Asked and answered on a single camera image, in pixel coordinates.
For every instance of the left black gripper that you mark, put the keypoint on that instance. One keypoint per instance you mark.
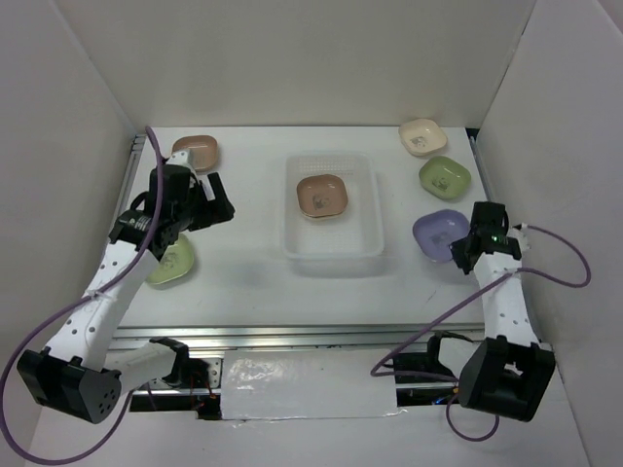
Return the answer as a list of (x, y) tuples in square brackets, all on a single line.
[(214, 211)]

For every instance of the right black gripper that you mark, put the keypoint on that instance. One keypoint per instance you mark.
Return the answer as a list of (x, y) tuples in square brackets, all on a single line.
[(458, 249)]

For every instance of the purple plate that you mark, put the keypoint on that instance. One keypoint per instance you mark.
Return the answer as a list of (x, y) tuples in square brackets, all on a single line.
[(435, 232)]

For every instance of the brown plate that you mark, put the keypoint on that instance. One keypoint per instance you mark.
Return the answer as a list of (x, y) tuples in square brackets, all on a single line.
[(322, 196), (203, 148)]

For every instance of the green plate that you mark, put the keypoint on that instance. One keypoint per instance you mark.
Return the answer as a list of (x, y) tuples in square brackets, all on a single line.
[(177, 261), (445, 178)]

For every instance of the cream plate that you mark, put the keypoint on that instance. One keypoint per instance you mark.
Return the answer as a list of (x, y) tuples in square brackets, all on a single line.
[(422, 137)]

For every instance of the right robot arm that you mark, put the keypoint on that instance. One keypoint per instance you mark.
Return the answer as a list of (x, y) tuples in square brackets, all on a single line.
[(508, 373)]

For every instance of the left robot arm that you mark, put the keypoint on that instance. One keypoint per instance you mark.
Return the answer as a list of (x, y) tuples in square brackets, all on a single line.
[(73, 373)]

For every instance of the white plastic bin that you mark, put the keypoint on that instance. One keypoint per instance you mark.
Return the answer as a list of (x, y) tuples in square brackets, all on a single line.
[(356, 234)]

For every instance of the white tape cover panel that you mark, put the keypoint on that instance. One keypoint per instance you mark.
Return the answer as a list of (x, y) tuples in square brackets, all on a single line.
[(304, 384)]

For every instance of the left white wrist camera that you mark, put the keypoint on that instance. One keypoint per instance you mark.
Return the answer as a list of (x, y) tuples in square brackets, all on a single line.
[(183, 158)]

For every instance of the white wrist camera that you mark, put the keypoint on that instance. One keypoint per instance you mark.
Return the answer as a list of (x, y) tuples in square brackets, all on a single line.
[(183, 158), (519, 232)]

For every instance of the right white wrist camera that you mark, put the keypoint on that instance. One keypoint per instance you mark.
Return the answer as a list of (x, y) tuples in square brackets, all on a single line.
[(519, 232)]

